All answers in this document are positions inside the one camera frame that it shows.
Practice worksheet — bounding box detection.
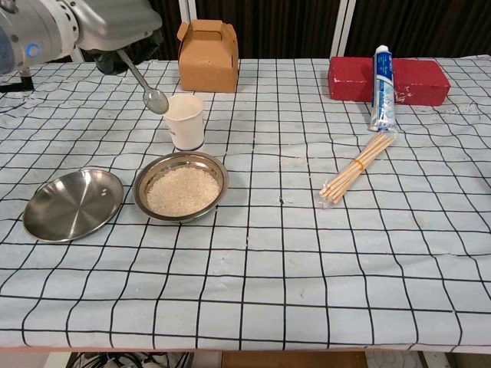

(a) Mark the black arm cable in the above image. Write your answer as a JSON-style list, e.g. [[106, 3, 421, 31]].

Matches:
[[0, 67, 35, 94]]

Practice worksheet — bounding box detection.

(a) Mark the metal spoon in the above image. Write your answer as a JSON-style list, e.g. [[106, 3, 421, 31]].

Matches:
[[117, 48, 170, 115]]

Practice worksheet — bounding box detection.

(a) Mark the bundle of wooden sticks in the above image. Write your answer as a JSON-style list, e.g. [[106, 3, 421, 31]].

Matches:
[[318, 132, 397, 209]]

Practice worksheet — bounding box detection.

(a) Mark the white screen frame post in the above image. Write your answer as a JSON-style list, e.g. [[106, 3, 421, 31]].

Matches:
[[178, 0, 199, 25], [330, 0, 357, 59]]

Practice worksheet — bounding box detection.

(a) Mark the white paper cup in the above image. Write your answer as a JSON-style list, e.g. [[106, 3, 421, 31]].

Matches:
[[163, 94, 206, 151]]

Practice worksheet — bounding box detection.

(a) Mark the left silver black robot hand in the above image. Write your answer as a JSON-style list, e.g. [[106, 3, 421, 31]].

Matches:
[[71, 0, 164, 76]]

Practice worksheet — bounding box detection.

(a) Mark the white rice heap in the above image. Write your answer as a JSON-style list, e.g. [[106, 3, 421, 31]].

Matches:
[[147, 168, 221, 216]]

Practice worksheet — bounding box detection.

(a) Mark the brown cardboard gable box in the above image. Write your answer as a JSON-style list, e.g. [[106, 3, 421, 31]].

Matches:
[[176, 18, 239, 94]]

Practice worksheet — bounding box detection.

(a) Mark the empty steel plate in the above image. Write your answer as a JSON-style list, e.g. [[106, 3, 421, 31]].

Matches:
[[22, 169, 125, 243]]

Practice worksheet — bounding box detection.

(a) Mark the tangle of floor cables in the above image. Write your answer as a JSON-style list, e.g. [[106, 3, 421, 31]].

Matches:
[[68, 350, 193, 368]]

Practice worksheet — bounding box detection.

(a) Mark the steel bowl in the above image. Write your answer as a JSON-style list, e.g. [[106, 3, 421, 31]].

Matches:
[[132, 151, 230, 225]]

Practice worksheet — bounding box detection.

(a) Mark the red brick block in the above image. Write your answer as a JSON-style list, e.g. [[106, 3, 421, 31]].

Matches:
[[327, 56, 451, 107]]

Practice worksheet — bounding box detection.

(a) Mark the blue white toothpaste tube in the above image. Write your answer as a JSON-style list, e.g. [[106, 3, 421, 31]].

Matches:
[[368, 44, 397, 134]]

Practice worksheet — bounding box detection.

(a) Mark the black grid checkered tablecloth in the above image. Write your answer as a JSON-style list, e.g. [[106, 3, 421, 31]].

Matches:
[[0, 57, 491, 352]]

